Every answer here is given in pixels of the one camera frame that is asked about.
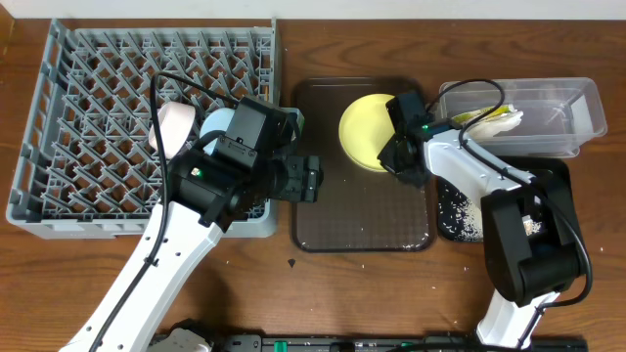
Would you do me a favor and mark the grey plastic dish rack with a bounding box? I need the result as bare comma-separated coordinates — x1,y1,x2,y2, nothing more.
6,21,282,240

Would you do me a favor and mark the white napkin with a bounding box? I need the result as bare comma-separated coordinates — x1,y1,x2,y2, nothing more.
468,110,523,140

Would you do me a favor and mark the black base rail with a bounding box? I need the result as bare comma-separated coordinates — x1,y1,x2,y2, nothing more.
146,320,588,352

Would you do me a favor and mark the black rectangular tray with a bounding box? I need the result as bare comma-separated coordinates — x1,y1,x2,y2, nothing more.
435,155,579,244

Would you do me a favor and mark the yellow round plate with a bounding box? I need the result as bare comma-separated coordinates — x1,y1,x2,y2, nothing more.
338,94,395,172

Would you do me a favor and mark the dark brown serving tray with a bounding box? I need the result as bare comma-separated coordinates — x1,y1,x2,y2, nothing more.
291,76,435,253

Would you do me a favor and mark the light blue bowl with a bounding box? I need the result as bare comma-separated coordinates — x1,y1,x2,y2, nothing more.
200,108,235,139

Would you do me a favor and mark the clear plastic bin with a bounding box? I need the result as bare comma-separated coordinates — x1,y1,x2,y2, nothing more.
437,76,608,160

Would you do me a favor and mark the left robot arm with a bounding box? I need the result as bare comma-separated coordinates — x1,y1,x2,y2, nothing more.
65,96,323,351

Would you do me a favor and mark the pink white bowl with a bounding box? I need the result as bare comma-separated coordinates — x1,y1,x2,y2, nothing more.
157,102,196,159

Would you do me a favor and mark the pile of white rice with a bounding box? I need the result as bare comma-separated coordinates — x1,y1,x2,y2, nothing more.
437,178,483,242

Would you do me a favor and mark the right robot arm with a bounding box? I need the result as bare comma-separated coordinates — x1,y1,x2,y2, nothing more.
378,92,593,351

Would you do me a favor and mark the green orange snack wrapper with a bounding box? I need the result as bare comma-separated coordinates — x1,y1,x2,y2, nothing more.
452,104,517,125

